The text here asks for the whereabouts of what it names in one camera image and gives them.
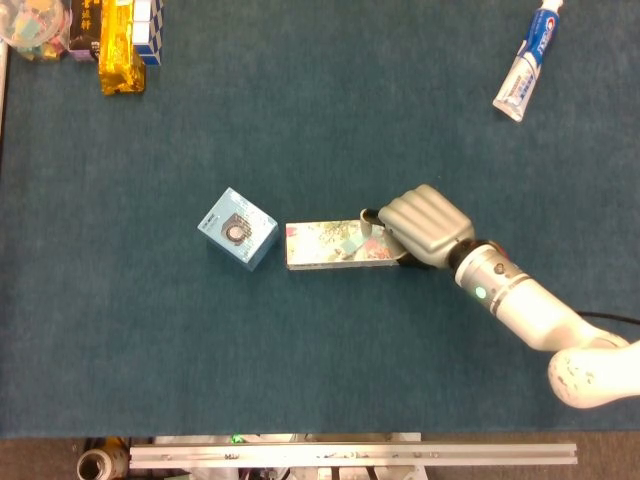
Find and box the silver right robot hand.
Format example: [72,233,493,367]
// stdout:
[359,183,476,270]

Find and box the floral long box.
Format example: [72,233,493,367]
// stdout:
[284,217,404,272]

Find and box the blue white toothpaste tube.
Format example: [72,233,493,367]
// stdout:
[491,0,568,123]

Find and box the light blue cube box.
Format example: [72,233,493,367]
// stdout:
[196,186,280,273]

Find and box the blue white checkered box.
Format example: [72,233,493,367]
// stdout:
[131,0,165,67]

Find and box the dark brown snack packet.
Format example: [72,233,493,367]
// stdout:
[68,0,104,63]

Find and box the teal felt table cloth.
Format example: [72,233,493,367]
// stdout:
[0,0,640,440]

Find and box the gold foil package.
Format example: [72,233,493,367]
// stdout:
[98,0,147,97]

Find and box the brown tape roll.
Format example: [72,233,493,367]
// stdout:
[76,438,130,480]

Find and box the clear bag of colourful blocks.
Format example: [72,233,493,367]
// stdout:
[0,0,73,63]

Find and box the black cable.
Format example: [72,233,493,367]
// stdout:
[573,311,640,326]

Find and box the aluminium profile rail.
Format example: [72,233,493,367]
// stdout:
[129,441,579,470]

